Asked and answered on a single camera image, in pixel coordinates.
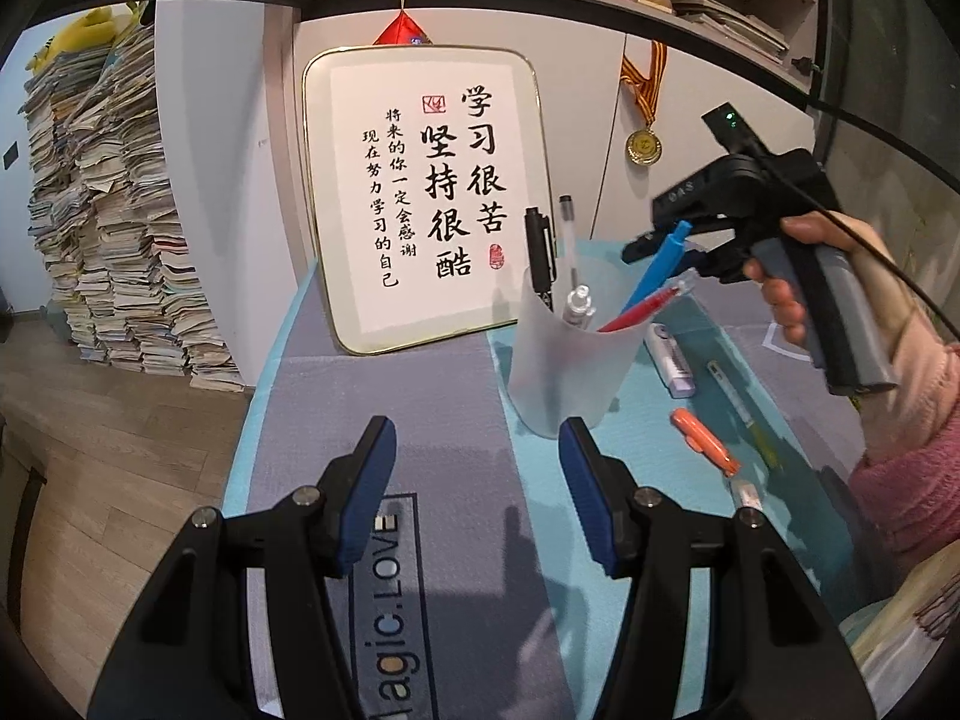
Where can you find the blue pen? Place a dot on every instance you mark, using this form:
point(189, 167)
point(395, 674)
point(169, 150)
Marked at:
point(664, 262)

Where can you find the beige patterned cloth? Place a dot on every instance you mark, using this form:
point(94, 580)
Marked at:
point(915, 637)

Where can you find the black wall switch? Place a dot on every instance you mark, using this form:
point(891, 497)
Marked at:
point(9, 156)

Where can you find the person's right hand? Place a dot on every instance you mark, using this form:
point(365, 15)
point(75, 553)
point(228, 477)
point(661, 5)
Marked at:
point(885, 277)

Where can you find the cyan grey table mat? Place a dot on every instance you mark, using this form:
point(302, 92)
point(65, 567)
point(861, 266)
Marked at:
point(450, 405)

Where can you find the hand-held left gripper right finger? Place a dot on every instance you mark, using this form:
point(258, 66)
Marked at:
point(585, 495)

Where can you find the yellow plush toy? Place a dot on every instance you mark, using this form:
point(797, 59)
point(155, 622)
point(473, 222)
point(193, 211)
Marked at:
point(82, 34)

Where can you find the black marker pen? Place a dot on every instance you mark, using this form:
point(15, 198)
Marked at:
point(536, 240)

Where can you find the orange marker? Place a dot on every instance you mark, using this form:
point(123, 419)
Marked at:
point(701, 439)

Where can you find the stack of worn booklets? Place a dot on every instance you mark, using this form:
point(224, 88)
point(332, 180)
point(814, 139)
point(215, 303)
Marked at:
point(727, 22)

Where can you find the red pen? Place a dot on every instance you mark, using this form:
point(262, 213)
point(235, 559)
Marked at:
point(637, 311)

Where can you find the translucent plastic pen cup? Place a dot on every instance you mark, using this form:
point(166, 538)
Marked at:
point(562, 375)

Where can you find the clear pen with black cap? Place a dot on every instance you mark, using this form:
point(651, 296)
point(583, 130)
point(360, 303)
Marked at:
point(568, 240)

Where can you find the gold framed calligraphy board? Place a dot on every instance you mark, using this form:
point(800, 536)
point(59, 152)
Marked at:
point(352, 127)

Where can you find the yellow-green pen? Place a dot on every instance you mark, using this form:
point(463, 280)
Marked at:
point(731, 394)

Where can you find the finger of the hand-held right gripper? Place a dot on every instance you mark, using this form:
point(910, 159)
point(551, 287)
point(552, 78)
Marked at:
point(712, 266)
point(645, 247)

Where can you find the white purple correction tape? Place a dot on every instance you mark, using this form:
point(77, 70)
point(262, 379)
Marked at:
point(667, 360)

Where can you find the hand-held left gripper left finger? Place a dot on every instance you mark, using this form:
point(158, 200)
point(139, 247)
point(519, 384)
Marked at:
point(367, 495)

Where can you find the tall pile of papers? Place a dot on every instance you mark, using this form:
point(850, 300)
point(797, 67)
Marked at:
point(112, 240)

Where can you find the small white eraser stick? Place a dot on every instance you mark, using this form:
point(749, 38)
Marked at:
point(745, 495)

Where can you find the person's right forearm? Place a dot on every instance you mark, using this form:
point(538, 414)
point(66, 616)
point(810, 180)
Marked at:
point(907, 495)

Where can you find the gold medal with striped ribbon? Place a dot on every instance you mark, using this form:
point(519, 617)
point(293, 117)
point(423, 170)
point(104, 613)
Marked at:
point(643, 146)

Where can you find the white bookshelf cabinet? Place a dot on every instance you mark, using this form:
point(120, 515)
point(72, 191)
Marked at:
point(585, 90)

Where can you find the small clear capped pen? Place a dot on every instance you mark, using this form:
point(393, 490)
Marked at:
point(579, 307)

